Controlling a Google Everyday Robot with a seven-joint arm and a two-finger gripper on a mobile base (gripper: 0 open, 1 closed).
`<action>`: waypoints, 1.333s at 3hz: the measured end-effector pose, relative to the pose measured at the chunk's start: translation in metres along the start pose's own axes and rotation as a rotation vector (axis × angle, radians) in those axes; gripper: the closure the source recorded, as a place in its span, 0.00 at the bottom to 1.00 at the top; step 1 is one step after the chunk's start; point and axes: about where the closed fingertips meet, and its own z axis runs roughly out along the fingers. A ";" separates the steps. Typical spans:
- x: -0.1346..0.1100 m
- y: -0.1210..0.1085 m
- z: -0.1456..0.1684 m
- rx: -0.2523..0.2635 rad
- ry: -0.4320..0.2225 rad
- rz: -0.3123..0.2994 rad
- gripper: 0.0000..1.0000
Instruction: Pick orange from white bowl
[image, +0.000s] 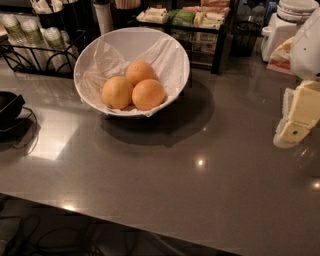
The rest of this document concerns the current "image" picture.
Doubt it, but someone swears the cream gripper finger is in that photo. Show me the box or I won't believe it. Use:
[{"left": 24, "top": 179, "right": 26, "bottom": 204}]
[{"left": 273, "top": 80, "right": 320, "bottom": 148}]

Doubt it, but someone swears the orange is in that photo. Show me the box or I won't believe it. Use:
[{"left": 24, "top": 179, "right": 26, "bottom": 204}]
[
  {"left": 132, "top": 79, "right": 165, "bottom": 111},
  {"left": 102, "top": 76, "right": 133, "bottom": 109},
  {"left": 125, "top": 61, "right": 155, "bottom": 85}
]

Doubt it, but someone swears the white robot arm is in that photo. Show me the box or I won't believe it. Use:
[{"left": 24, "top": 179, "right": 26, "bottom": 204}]
[{"left": 273, "top": 8, "right": 320, "bottom": 148}]

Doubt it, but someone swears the clear plastic bowl liner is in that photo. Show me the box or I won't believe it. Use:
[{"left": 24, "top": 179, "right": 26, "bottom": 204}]
[{"left": 79, "top": 34, "right": 186, "bottom": 118}]

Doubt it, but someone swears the white bowl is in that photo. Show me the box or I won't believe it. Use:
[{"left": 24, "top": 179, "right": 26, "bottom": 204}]
[{"left": 73, "top": 26, "right": 191, "bottom": 119}]

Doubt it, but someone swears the red white packet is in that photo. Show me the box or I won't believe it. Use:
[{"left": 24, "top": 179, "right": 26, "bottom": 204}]
[{"left": 267, "top": 37, "right": 293, "bottom": 75}]

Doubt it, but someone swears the black mesh basket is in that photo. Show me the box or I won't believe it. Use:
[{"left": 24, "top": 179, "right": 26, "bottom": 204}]
[{"left": 231, "top": 21, "right": 261, "bottom": 57}]

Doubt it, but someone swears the black tea bag shelf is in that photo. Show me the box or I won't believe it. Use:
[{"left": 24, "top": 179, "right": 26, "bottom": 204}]
[{"left": 134, "top": 0, "right": 235, "bottom": 74}]

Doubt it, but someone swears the green tea packet pile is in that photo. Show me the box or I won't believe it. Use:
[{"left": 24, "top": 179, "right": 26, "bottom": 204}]
[{"left": 166, "top": 9, "right": 195, "bottom": 26}]

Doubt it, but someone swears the cream tea packet pile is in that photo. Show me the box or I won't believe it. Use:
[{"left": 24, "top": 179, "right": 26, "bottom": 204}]
[{"left": 137, "top": 7, "right": 167, "bottom": 24}]

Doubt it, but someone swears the white cylinder container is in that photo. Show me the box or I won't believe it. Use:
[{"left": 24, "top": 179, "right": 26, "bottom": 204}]
[{"left": 93, "top": 0, "right": 113, "bottom": 34}]

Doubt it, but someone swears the black caddy with napkins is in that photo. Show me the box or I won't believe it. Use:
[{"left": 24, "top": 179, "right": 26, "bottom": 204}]
[{"left": 30, "top": 0, "right": 95, "bottom": 37}]

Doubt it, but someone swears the right paper cup stack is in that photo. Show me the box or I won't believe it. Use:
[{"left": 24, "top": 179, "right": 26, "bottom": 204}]
[{"left": 42, "top": 27, "right": 71, "bottom": 74}]

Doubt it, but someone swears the paper cup stack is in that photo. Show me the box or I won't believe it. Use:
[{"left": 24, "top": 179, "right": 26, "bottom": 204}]
[
  {"left": 42, "top": 27, "right": 71, "bottom": 74},
  {"left": 1, "top": 14, "right": 32, "bottom": 66},
  {"left": 21, "top": 19, "right": 48, "bottom": 71}
]

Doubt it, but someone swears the middle paper cup stack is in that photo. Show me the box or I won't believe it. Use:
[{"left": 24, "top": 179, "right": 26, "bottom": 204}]
[{"left": 21, "top": 19, "right": 48, "bottom": 71}]

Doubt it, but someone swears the black device at left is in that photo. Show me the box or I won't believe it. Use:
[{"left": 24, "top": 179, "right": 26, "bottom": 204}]
[{"left": 0, "top": 91, "right": 25, "bottom": 127}]

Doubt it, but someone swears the left paper cup stack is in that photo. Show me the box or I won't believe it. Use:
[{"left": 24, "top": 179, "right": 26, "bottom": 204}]
[{"left": 1, "top": 14, "right": 32, "bottom": 66}]

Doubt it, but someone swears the black wire cup rack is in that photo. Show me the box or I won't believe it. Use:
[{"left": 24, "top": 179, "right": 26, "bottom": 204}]
[{"left": 0, "top": 30, "right": 86, "bottom": 79}]

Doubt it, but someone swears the black cable on table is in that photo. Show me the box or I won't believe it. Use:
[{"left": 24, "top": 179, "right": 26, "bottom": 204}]
[{"left": 0, "top": 106, "right": 38, "bottom": 150}]

